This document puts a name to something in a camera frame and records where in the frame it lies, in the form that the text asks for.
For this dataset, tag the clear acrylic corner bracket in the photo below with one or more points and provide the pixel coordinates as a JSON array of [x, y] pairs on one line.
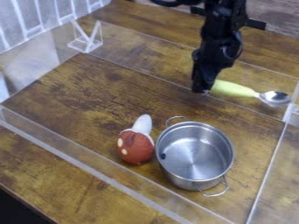
[[85, 43]]

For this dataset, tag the clear acrylic barrier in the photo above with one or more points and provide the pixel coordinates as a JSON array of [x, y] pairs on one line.
[[131, 183], [276, 203]]

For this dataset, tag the stainless steel pot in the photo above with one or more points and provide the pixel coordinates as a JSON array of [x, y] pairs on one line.
[[195, 155]]

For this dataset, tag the brown plush mushroom toy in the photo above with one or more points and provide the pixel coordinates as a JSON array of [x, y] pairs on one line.
[[135, 145]]

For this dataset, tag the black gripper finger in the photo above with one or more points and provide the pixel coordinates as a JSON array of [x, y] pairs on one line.
[[200, 87]]

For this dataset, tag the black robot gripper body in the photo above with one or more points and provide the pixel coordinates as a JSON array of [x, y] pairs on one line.
[[215, 56]]

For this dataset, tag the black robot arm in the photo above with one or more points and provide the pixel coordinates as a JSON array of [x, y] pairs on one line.
[[220, 11]]

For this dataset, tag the green handled metal spoon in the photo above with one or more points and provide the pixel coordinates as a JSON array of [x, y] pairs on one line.
[[272, 98]]

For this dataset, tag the clear acrylic right barrier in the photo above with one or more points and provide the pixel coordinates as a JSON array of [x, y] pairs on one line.
[[276, 203]]

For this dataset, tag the clear acrylic front barrier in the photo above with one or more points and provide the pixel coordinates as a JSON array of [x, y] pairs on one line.
[[131, 183]]

